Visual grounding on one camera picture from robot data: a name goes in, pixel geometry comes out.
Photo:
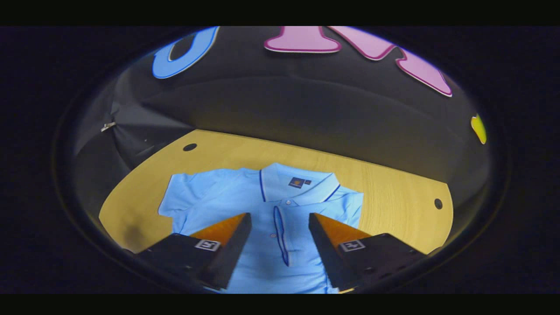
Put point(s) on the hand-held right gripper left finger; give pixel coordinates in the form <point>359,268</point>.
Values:
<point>229,253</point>

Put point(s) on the light blue T-shirt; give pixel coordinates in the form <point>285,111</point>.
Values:
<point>271,205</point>

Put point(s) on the black backdrop cloth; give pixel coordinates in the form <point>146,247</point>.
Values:
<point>284,105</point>

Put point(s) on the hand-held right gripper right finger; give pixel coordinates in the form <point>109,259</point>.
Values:
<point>328,253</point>

